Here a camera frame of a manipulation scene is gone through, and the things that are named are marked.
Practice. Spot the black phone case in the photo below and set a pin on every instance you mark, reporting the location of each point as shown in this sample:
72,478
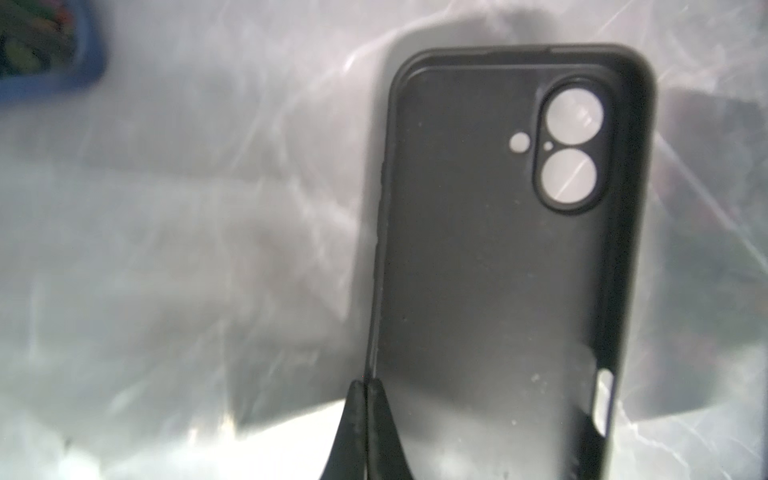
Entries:
513,183

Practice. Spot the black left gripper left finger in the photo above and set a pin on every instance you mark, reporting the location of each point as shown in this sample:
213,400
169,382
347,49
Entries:
348,456

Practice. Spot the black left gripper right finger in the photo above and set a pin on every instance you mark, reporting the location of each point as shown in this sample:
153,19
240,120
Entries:
385,456

